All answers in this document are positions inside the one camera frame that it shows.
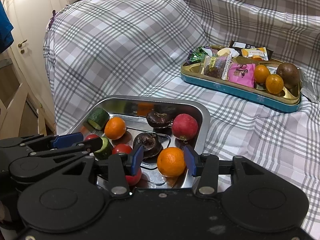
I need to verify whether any white cabinet door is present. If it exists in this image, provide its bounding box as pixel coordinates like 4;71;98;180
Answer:
0;0;67;105

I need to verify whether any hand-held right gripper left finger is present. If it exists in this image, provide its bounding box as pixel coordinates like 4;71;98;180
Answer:
54;145;145;196

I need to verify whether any blue cloth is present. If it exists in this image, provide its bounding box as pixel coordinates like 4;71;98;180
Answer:
0;0;14;53

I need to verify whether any brown kiwi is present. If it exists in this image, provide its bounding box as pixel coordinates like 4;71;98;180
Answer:
276;62;300;89

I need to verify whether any teal and gold tin box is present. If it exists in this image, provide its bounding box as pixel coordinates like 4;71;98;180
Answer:
180;45;301;114

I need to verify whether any green foil candy wrapper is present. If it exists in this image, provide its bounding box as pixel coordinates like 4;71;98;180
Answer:
188;47;204;64

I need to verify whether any pink snack packet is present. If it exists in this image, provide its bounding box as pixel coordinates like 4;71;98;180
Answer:
228;63;256;88

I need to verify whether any small orange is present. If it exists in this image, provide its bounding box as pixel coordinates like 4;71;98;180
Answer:
265;74;285;95
253;65;271;84

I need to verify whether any stainless steel tray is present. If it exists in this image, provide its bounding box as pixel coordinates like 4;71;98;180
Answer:
67;95;211;189

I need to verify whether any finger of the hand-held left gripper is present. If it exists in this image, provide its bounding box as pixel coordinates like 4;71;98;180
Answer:
0;132;84;152
29;138;103;158

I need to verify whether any dark water chestnut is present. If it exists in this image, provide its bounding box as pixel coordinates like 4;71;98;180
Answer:
146;111;173;129
132;133;164;159

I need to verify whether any white candy wrapper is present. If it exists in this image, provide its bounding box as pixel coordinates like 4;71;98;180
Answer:
216;48;239;59

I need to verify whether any wooden frame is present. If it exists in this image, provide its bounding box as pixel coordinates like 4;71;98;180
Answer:
0;55;56;137

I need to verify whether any black snack packet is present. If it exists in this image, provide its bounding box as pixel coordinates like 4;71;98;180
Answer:
229;40;274;55

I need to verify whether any grey plaid blanket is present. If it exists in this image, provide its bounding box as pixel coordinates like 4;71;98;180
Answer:
42;0;320;235

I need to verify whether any silver foil packet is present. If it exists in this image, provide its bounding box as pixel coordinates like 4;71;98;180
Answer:
299;70;314;103

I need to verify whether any clear brown snack packet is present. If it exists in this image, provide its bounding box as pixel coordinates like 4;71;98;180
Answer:
203;55;234;81

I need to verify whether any orange tangerine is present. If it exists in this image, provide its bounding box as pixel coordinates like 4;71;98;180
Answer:
157;147;187;178
104;117;127;141

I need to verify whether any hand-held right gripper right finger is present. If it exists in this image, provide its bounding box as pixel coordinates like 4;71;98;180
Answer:
183;145;267;196

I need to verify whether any green cucumber piece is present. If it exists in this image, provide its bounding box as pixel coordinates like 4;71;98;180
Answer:
94;136;114;161
87;108;110;131

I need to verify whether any red radish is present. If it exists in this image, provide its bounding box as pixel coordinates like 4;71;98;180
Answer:
172;113;199;141

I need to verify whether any purple cloth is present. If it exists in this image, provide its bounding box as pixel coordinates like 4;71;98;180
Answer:
48;9;60;30

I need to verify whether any yellow pastry packet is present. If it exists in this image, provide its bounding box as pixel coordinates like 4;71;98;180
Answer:
241;47;268;61

